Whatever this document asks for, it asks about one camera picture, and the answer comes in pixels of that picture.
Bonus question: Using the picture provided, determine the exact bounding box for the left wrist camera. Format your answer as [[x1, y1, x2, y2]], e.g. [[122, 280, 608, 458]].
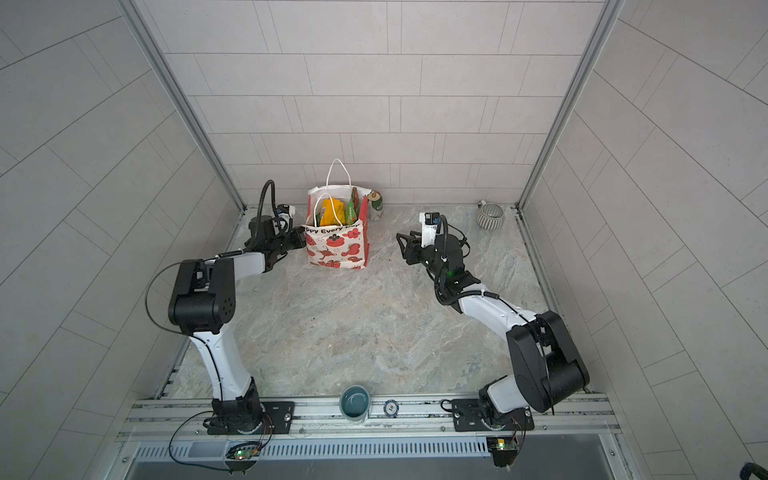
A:
[[276, 204, 296, 221]]

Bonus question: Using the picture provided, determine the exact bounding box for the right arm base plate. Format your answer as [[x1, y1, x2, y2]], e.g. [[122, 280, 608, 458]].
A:
[[448, 398, 535, 432]]

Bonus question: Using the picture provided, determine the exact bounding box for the green snack packet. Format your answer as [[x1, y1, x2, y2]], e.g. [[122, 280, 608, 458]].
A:
[[345, 187, 360, 226]]

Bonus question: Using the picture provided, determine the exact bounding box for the blue white poker chip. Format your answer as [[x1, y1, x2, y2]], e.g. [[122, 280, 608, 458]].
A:
[[383, 399, 400, 418]]

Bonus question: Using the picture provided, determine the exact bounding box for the left circuit board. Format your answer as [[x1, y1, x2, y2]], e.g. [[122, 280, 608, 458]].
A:
[[224, 441, 264, 475]]

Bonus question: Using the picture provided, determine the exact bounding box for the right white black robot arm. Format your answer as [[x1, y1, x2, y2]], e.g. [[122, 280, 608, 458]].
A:
[[396, 231, 590, 430]]

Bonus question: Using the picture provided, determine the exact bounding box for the right circuit board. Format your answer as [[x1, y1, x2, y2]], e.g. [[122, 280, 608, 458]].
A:
[[486, 436, 520, 468]]

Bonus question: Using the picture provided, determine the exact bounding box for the green white drink can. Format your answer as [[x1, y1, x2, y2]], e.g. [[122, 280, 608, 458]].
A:
[[367, 190, 383, 221]]

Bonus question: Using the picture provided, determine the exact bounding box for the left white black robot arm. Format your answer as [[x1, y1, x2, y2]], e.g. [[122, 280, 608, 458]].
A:
[[167, 180, 306, 435]]

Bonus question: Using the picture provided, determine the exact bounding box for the striped ceramic mug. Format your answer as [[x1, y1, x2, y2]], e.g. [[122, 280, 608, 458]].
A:
[[476, 200, 505, 231]]

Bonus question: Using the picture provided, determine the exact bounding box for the aluminium rail frame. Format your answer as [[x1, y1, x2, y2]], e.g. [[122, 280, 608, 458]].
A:
[[105, 394, 639, 479]]

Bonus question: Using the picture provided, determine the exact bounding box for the yellow snack packet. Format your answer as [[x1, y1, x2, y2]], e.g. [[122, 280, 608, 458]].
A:
[[318, 197, 347, 227]]

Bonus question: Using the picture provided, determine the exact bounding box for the red white paper gift bag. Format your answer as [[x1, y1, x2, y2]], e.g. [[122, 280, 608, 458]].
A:
[[304, 159, 372, 270]]

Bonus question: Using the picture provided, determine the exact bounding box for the circuit board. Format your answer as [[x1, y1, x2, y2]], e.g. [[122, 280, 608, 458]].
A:
[[224, 441, 264, 475], [486, 436, 520, 468]]

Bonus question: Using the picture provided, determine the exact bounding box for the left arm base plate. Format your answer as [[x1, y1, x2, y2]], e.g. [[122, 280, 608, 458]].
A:
[[203, 399, 295, 435]]

